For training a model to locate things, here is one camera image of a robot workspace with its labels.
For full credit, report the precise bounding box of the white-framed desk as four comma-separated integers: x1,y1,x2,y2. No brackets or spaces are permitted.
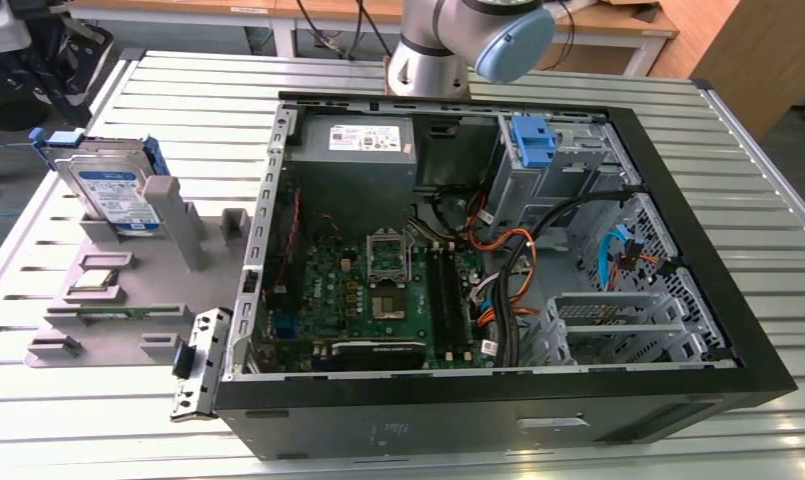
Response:
71,0,297,56

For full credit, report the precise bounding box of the black cable bundle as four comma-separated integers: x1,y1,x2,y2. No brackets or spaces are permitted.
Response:
494,184,644,369

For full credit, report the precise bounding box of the black PC case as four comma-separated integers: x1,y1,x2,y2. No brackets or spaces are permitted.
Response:
211,89,798,461

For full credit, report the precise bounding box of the silver CPU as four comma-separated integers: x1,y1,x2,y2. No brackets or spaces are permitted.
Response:
71,269,121,292

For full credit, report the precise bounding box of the yellow black wire bundle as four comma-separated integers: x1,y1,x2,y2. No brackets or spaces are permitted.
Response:
405,214,474,246

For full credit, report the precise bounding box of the orange wire bundle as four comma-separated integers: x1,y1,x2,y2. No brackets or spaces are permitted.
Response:
467,199,541,321

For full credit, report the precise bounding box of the CPU socket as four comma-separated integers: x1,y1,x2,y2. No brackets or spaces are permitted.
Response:
367,289,411,322

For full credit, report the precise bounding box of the green motherboard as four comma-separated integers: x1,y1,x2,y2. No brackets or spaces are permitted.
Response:
261,239,497,371

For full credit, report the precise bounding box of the wire locking lever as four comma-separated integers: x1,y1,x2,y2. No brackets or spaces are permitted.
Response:
405,227,418,289

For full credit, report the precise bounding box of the silver disk bay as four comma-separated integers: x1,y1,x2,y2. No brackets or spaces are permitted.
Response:
528,292,737,369

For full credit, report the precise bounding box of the black round bin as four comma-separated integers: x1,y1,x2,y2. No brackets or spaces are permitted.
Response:
0,94,50,132

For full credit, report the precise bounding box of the thin red wire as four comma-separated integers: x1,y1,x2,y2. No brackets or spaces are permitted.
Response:
271,189,305,294

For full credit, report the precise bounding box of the blue floor cable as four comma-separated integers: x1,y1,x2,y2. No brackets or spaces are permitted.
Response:
0,142,63,221

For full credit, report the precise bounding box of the blue data wire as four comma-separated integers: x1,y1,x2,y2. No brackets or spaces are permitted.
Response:
601,222,634,291

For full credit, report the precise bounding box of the metal socket cover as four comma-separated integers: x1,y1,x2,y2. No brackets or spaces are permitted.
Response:
363,227,414,286

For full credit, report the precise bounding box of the wooden desk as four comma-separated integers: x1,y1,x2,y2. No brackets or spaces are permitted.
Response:
548,0,681,76

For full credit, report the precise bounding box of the hard disk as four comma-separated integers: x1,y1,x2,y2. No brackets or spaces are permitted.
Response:
27,127,174,236

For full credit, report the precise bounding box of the silver optical drive cage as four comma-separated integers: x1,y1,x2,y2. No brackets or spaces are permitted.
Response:
487,113,637,226

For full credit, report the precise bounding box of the black power connector wire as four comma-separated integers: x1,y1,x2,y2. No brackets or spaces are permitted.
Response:
612,239,664,291

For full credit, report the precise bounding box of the silver expansion slot retainer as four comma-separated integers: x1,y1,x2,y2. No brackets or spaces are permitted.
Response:
169,307,234,424

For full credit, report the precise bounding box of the blue drive cage latch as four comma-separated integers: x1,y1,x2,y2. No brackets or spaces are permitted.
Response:
508,115,557,170

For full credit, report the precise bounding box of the black graphics card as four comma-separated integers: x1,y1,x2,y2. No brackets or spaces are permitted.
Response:
311,339,427,372

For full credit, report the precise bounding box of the grey power supply unit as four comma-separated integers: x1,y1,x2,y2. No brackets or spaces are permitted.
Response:
285,113,421,231

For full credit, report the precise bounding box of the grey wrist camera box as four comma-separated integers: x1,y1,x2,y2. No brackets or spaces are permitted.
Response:
0,0,43,57

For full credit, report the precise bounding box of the green RAM stick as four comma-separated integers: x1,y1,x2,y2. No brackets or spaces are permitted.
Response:
74,307,154,321

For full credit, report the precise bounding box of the grey parts rack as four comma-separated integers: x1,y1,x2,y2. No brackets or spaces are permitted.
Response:
24,174,254,369

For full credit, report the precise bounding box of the black RAM slot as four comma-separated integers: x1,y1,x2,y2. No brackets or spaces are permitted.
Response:
426,241,454,362

